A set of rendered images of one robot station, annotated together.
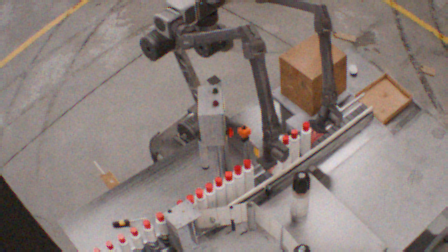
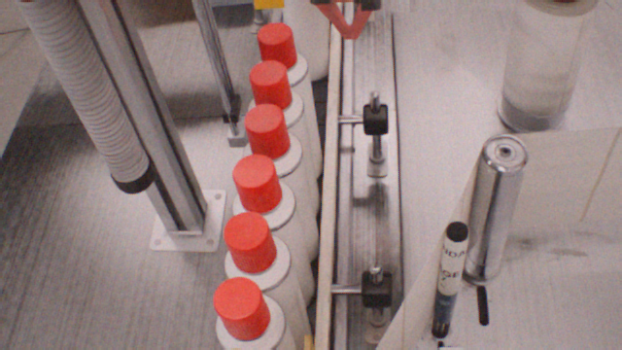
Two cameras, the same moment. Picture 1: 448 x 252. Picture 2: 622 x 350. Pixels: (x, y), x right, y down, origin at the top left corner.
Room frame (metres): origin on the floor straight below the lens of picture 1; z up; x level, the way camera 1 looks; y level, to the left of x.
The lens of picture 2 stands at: (1.86, 0.23, 1.45)
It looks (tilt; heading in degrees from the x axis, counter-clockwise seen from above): 53 degrees down; 313
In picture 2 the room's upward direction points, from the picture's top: 10 degrees counter-clockwise
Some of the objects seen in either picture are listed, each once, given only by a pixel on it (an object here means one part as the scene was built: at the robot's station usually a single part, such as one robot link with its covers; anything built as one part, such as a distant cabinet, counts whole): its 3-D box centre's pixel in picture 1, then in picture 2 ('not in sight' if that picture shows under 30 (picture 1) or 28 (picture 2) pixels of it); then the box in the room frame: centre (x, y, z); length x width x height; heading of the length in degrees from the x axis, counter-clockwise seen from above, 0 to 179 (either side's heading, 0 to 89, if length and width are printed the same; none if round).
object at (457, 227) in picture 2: not in sight; (447, 288); (1.94, 0.00, 0.97); 0.02 x 0.02 x 0.19
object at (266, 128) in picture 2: (229, 187); (282, 192); (2.12, 0.00, 0.98); 0.05 x 0.05 x 0.20
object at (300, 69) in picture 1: (314, 73); not in sight; (2.80, -0.50, 0.99); 0.30 x 0.24 x 0.27; 127
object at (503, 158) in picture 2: (251, 216); (491, 217); (1.94, -0.08, 0.97); 0.05 x 0.05 x 0.19
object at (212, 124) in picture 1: (212, 115); not in sight; (2.19, 0.04, 1.38); 0.17 x 0.10 x 0.19; 177
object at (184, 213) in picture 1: (182, 214); not in sight; (1.87, 0.21, 1.14); 0.14 x 0.11 x 0.01; 122
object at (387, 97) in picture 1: (385, 97); not in sight; (2.71, -0.93, 0.85); 0.30 x 0.26 x 0.04; 122
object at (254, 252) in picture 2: (210, 199); (269, 295); (2.06, 0.09, 0.98); 0.05 x 0.05 x 0.20
